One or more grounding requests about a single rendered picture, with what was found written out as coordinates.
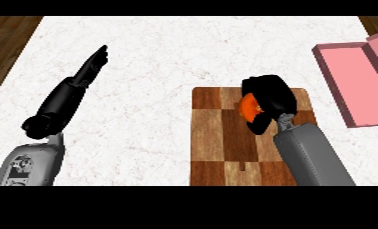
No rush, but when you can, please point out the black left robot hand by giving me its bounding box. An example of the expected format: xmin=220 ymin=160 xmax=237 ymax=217
xmin=21 ymin=44 xmax=110 ymax=141

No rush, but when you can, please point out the checkered wooden cutting board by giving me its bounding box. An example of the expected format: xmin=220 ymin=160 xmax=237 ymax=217
xmin=189 ymin=86 xmax=319 ymax=187

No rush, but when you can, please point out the pink cardboard box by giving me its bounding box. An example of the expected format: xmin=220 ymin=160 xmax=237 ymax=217
xmin=312 ymin=33 xmax=378 ymax=129

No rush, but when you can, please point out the orange squash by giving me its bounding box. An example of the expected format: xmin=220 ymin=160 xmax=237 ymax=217
xmin=237 ymin=93 xmax=266 ymax=123

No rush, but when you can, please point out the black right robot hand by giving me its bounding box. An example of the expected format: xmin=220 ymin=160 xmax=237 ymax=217
xmin=241 ymin=74 xmax=300 ymax=136

